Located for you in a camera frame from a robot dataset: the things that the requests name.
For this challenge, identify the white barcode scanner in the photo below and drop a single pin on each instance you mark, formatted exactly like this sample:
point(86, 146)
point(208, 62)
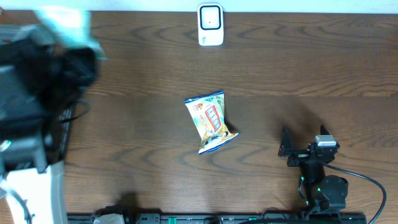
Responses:
point(210, 24)

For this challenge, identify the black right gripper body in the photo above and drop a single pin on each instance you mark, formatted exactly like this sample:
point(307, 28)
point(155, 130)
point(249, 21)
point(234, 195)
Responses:
point(299, 155)

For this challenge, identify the teal wet wipes pack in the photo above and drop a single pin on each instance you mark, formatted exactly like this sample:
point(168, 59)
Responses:
point(72, 27)

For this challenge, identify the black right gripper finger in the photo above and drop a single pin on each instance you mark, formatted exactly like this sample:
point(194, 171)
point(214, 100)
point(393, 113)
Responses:
point(323, 130)
point(286, 146)

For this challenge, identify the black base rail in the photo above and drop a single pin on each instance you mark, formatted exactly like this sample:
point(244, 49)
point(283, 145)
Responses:
point(148, 218)

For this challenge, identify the grey plastic mesh basket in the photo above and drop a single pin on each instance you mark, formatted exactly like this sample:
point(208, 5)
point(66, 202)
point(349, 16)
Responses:
point(33, 124)

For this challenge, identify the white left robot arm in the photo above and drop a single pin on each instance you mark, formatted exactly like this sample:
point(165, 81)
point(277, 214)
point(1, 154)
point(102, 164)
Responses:
point(32, 187)

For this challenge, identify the yellow snack bag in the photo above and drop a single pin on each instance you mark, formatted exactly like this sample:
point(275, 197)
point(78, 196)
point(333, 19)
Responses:
point(208, 115)

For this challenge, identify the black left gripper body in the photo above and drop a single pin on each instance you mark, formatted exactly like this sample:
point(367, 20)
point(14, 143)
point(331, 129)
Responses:
point(79, 66)

